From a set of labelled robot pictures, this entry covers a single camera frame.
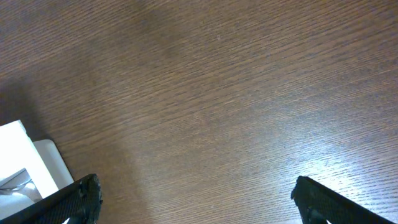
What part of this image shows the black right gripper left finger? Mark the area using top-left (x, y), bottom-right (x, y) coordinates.
top-left (1, 174), bottom-right (103, 224)

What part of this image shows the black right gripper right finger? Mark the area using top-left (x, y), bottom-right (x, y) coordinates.
top-left (291, 176), bottom-right (394, 224)

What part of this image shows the steel spoon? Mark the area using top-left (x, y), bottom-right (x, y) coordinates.
top-left (1, 179), bottom-right (40, 197)

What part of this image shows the white plastic cutlery tray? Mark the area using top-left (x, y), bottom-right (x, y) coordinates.
top-left (1, 120), bottom-right (74, 219)

